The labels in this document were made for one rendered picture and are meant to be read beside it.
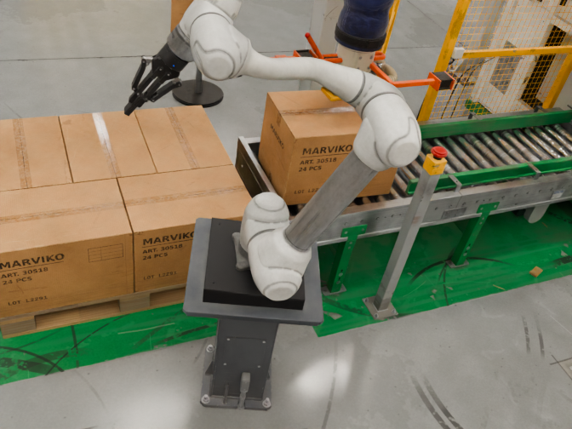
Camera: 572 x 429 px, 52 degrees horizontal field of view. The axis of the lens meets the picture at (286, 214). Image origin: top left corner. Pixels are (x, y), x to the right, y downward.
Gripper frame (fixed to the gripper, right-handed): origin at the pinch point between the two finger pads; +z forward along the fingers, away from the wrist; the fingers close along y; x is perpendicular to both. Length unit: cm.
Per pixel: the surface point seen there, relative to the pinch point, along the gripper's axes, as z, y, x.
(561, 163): -65, -250, -87
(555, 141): -69, -271, -118
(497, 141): -44, -239, -120
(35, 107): 170, -39, -232
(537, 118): -70, -262, -135
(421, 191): -17, -142, -38
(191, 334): 108, -108, -26
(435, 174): -27, -137, -37
